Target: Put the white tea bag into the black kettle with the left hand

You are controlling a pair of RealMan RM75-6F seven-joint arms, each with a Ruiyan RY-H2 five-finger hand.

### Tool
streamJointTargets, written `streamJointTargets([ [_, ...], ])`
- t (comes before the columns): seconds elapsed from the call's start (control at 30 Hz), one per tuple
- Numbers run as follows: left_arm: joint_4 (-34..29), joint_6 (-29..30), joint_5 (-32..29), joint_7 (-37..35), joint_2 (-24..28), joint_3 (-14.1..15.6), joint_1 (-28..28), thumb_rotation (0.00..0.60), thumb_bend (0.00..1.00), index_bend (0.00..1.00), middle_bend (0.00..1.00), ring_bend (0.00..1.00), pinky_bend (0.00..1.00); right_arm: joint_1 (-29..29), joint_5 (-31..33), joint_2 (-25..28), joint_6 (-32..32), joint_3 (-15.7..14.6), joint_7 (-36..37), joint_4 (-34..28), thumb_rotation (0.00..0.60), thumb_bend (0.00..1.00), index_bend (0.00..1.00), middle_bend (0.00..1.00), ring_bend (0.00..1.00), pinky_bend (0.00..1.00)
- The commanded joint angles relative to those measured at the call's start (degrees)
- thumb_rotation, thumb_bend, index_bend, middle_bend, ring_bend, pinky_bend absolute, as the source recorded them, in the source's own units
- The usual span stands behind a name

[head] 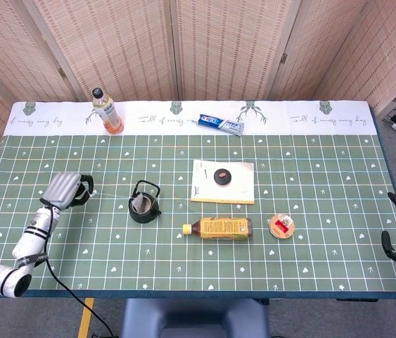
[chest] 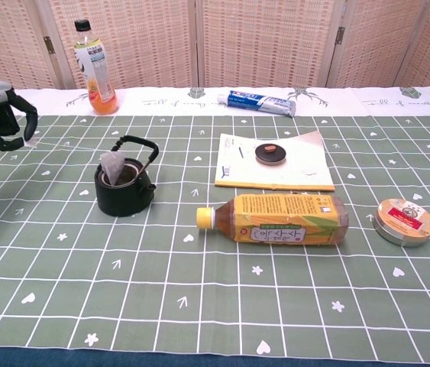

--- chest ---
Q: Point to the black teapot lid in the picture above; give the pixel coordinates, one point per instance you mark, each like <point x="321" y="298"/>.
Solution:
<point x="270" y="154"/>

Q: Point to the round metal tin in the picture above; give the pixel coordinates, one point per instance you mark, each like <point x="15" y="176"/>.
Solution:
<point x="405" y="221"/>

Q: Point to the woven folding screen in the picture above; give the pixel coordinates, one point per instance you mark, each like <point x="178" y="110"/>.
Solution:
<point x="260" y="42"/>

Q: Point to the green grid tablecloth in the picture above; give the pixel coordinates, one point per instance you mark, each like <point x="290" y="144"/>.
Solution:
<point x="214" y="298"/>

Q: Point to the blue white toothpaste tube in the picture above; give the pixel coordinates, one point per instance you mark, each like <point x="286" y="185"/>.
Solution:
<point x="253" y="100"/>

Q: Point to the black cast iron teapot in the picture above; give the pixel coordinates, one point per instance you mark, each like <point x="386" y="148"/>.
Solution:
<point x="123" y="200"/>

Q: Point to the white notebook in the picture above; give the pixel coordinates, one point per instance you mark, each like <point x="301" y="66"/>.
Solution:
<point x="298" y="172"/>

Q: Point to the tea bottle with yellow label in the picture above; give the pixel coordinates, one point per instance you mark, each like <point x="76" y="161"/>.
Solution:
<point x="275" y="218"/>

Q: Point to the orange juice bottle black cap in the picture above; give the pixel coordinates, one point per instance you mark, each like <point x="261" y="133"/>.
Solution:
<point x="98" y="76"/>

